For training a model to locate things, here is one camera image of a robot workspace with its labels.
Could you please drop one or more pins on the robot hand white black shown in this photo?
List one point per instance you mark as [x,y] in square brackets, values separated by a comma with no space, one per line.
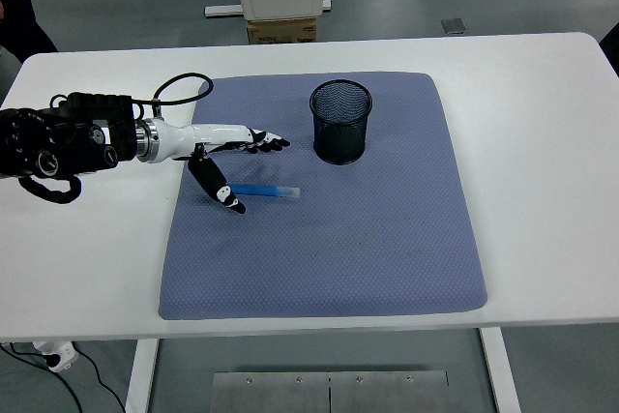
[213,134]

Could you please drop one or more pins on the blue marker clear cap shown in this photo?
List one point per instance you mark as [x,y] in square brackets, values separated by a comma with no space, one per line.
[271,189]

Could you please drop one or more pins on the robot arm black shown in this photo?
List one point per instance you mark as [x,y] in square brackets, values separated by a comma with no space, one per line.
[72,137]

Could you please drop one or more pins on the black mesh pen holder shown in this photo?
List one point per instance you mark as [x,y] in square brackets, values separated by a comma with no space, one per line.
[341,139]

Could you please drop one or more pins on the cardboard box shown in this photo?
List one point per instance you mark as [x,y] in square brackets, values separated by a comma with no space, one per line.
[283,31]

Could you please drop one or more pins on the blue-grey textured mat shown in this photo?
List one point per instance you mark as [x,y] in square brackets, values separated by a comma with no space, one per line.
[329,248]

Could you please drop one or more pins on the white table leg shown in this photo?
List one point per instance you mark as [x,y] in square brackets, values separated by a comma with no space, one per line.
[500,374]
[141,379]

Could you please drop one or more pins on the small grey floor plate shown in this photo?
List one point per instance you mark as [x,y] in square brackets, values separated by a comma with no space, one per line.
[455,26]

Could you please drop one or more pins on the white power strip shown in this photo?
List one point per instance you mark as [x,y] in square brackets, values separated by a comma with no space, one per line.
[60,357]

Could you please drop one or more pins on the grey metal plate with screws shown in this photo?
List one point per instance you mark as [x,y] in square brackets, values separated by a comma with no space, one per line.
[290,393]

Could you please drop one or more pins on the dark object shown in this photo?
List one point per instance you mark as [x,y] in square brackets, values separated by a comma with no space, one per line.
[610,48]

